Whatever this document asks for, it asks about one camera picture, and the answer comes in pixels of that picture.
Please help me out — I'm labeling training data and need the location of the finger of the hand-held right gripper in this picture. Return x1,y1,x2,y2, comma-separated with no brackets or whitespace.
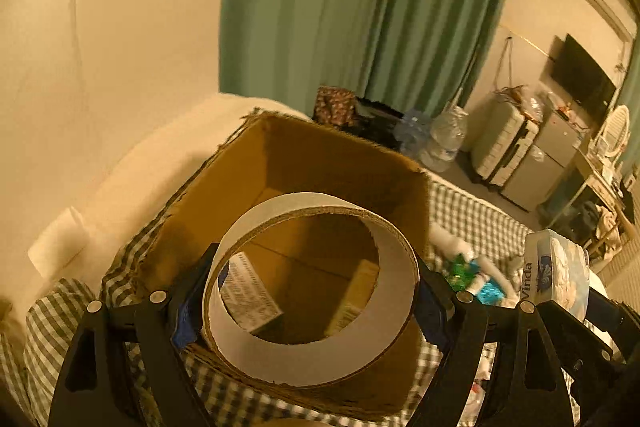
587,285,640,334
537,299,626,363

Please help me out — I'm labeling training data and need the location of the small printed white box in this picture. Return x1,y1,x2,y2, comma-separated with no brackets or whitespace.
220,252,284,334

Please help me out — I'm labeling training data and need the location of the blue foil packet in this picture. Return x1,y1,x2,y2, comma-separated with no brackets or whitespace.
472,280,506,306

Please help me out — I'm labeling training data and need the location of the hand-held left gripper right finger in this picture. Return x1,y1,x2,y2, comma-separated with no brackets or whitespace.
407,257,583,427

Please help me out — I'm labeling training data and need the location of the brown cardboard box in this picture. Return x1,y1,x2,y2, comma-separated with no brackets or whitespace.
137,111,432,423

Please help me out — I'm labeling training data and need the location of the patterned gift box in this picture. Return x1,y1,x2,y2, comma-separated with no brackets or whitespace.
314,86,361,128

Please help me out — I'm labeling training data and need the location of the blue white tissue pack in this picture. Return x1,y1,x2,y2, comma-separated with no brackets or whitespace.
522,229,591,321

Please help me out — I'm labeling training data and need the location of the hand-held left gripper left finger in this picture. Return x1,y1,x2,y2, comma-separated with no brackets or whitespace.
47,242,221,427

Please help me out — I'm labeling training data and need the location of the crumpled blue plastic bottle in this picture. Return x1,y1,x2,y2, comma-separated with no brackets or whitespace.
395,108,434,158

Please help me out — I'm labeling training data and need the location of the green glitter packet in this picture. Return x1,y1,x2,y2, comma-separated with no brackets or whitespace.
442,254,479,291

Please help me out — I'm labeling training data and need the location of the black storage bin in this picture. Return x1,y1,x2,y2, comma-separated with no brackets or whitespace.
354,96,407,144

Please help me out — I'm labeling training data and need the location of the dark bag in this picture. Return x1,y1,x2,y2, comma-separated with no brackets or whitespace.
575,202,619,244

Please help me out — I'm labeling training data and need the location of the white handheld electric device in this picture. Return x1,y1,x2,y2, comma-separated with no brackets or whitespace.
432,225,474,259

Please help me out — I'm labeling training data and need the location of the large clear water bottle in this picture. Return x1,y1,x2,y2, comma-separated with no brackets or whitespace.
425,104,470,172

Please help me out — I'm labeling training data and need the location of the small brown carton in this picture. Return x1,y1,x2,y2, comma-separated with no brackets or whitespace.
327,259,379,336

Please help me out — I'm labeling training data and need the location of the grey mini fridge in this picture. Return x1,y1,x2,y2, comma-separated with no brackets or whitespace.
502,107,589,212

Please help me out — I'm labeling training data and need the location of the narrow green curtain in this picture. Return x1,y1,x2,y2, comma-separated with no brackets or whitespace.
612,52,640,172

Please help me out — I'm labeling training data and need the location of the light wooden dressing table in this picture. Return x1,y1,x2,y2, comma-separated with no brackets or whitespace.
542,147,634,249

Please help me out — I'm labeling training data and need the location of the white oval vanity mirror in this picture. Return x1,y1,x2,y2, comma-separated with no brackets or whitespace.
595,104,631,160

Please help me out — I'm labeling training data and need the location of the black wall television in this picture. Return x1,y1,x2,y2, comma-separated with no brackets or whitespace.
550,34,617,118

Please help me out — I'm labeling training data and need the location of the white cardboard tape roll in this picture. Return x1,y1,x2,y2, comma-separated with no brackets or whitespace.
201,192,420,385

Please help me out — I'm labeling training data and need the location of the clear plastic bag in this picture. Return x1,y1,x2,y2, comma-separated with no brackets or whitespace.
522,94,551,118

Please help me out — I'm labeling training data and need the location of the white suitcase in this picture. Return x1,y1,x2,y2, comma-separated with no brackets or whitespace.
470,92,544,194

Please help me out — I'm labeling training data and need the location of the white plastic tube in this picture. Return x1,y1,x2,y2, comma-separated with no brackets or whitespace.
475,257,522,299

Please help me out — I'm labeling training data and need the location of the wide green curtain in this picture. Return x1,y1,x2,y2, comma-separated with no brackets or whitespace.
218,0,519,118

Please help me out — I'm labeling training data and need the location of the green checked bed sheet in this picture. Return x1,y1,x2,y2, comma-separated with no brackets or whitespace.
22,107,543,427

